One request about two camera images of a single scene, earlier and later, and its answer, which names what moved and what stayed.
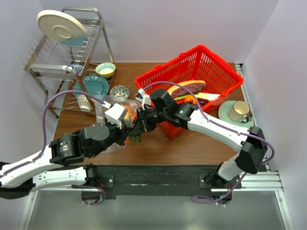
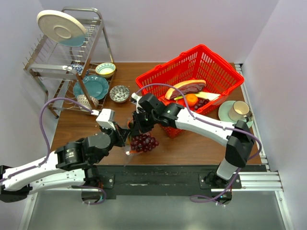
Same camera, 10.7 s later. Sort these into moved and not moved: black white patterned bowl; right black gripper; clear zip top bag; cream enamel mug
Moved: clear zip top bag
Not moved: right black gripper; black white patterned bowl; cream enamel mug
